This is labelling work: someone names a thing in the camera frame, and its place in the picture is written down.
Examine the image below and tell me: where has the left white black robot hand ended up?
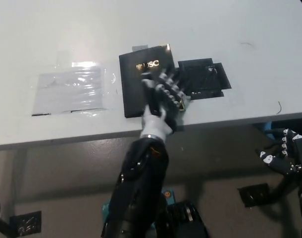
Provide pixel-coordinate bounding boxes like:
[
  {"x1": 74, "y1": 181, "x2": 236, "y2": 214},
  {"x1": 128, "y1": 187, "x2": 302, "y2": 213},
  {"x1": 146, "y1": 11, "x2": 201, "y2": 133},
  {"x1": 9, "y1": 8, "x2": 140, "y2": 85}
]
[{"x1": 140, "y1": 68, "x2": 189, "y2": 142}]

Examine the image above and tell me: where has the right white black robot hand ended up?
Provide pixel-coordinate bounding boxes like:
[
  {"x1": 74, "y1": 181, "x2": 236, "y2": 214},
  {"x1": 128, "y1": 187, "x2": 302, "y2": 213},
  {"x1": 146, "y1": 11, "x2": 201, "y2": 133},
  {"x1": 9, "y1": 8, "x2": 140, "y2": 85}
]
[{"x1": 254, "y1": 127, "x2": 302, "y2": 198}]

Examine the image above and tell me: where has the black diary with gold corners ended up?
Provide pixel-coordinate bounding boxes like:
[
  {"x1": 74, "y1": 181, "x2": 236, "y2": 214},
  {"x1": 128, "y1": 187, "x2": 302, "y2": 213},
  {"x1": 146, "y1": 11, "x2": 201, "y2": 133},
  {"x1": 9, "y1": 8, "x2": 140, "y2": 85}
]
[{"x1": 118, "y1": 43, "x2": 192, "y2": 119}]

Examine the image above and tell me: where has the blue object under table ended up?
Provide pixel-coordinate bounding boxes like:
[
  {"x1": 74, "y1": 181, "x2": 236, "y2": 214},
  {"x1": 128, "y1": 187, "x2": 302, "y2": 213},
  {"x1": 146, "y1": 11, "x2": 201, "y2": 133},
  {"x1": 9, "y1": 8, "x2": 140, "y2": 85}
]
[{"x1": 263, "y1": 121, "x2": 275, "y2": 135}]

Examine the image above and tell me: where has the black floor plate right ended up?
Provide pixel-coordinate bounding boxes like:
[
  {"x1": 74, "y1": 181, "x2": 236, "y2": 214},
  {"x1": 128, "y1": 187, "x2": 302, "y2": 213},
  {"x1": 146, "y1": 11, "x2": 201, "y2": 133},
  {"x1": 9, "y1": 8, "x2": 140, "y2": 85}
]
[{"x1": 237, "y1": 183, "x2": 271, "y2": 208}]

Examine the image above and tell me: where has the black tape patch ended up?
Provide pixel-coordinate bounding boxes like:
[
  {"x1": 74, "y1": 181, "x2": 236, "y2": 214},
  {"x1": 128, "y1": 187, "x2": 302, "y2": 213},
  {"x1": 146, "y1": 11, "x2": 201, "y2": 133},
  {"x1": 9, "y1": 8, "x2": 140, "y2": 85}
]
[{"x1": 175, "y1": 58, "x2": 232, "y2": 101}]

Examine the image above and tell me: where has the teal router box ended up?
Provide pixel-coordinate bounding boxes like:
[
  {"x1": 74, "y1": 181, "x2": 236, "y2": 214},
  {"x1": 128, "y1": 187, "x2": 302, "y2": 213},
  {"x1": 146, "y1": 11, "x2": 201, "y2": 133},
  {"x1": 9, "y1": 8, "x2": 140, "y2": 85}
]
[{"x1": 101, "y1": 189, "x2": 177, "y2": 224}]

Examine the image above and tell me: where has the clear tape patch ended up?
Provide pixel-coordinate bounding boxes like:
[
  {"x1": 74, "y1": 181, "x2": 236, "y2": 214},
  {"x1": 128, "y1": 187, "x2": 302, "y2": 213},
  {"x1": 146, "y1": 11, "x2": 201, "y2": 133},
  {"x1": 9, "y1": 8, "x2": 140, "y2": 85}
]
[{"x1": 31, "y1": 51, "x2": 110, "y2": 118}]

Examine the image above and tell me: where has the black stand leg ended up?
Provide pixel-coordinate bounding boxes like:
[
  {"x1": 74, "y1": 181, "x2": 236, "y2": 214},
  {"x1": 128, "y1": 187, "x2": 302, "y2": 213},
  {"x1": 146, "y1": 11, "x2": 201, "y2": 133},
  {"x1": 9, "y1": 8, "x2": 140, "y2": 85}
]
[{"x1": 0, "y1": 212, "x2": 12, "y2": 235}]

